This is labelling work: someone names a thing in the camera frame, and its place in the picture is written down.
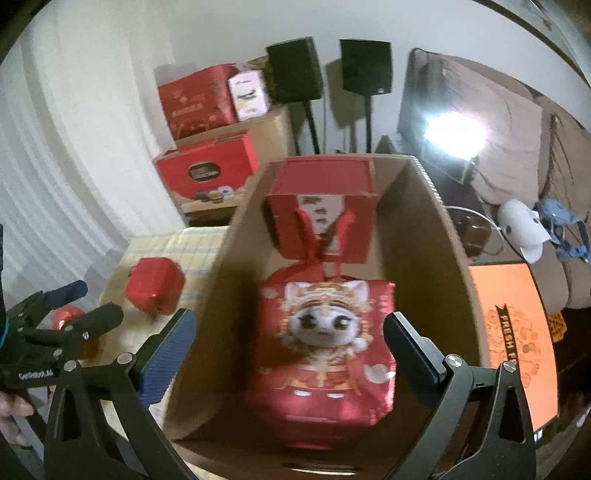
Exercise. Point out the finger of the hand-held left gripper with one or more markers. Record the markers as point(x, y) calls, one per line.
point(104, 316)
point(67, 291)

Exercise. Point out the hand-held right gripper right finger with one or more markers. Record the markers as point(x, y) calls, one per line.
point(411, 350)

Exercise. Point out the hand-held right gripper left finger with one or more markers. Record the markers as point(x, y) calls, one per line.
point(166, 360)

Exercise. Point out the red foil ball package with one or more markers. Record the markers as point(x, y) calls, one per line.
point(64, 318)

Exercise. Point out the red foil packet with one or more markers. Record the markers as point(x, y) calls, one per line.
point(154, 286)

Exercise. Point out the brown cardboard box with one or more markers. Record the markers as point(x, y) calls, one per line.
point(434, 277)

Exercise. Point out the red foil cat-print bag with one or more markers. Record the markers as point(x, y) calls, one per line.
point(323, 387)

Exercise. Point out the person's left hand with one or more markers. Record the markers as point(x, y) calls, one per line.
point(14, 415)

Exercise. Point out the orange printed box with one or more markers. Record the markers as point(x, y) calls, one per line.
point(512, 350)

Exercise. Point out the yellow checked tablecloth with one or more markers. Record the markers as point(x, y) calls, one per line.
point(194, 244)

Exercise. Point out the white sheer curtain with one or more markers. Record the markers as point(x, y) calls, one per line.
point(69, 161)

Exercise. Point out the white plastic toy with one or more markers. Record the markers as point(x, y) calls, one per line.
point(521, 228)

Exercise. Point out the red gift bag dark label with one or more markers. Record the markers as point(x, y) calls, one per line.
point(207, 166)

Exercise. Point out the blue toy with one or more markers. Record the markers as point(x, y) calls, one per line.
point(563, 226)

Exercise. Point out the red gift bag gold print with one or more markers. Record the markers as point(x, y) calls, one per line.
point(194, 101)

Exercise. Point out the black speaker stand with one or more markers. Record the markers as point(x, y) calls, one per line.
point(311, 127)
point(368, 122)

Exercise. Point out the beige cushion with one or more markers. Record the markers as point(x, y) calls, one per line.
point(508, 138)

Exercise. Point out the brown covered sofa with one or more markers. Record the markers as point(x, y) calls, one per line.
point(568, 161)

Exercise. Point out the brown shipping carton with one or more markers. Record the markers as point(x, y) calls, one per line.
point(272, 134)

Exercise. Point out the white and pink small box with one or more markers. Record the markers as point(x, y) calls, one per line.
point(249, 94)

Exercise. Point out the black speaker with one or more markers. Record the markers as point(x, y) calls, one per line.
point(295, 69)
point(365, 67)

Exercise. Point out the framed ink painting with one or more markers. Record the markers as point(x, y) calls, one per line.
point(554, 27)

